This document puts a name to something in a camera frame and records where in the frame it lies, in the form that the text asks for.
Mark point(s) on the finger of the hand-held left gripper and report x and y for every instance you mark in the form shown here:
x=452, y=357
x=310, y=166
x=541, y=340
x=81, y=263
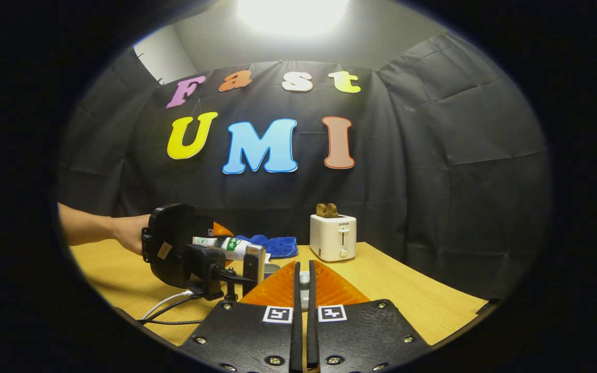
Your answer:
x=221, y=231

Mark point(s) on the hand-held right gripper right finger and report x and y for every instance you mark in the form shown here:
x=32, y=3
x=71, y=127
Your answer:
x=312, y=331

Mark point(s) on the black backdrop cloth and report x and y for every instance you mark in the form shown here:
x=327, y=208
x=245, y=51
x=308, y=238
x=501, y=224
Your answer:
x=423, y=166

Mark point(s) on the white water bottle green label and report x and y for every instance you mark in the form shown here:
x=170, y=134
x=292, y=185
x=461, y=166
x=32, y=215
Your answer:
x=226, y=246

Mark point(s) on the blue towel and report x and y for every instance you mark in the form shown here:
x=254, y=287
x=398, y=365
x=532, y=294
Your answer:
x=278, y=246

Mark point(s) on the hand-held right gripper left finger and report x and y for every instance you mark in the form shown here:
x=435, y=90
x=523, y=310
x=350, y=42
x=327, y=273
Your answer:
x=296, y=331

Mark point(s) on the white toaster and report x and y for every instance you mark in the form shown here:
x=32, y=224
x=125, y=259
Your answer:
x=332, y=238

